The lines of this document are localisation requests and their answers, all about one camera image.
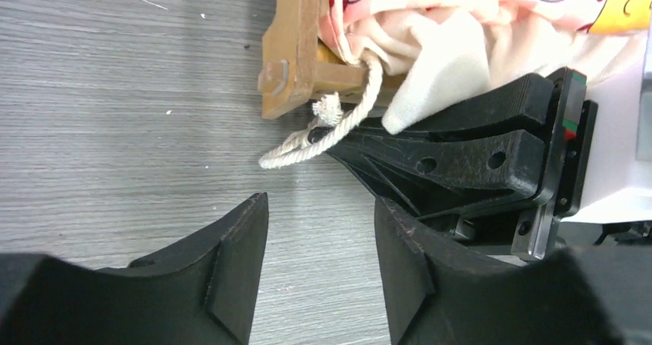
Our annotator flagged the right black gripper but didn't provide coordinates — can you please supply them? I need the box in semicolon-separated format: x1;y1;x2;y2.
325;66;652;262

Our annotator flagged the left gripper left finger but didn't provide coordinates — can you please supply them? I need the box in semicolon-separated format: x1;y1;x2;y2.
1;193;269;344

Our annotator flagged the pink checkered duck mattress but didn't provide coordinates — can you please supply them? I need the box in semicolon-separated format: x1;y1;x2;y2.
319;0;651;134

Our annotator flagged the white tie string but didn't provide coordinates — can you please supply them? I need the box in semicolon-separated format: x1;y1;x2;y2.
258;52;384;171

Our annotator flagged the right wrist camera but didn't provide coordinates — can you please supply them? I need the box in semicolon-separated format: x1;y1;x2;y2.
562;32;651;224

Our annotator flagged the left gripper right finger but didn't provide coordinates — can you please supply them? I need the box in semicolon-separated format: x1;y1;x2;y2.
374;198;626;344

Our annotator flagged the wooden pet bed frame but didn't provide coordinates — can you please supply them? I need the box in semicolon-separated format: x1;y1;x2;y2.
257;0;408;121

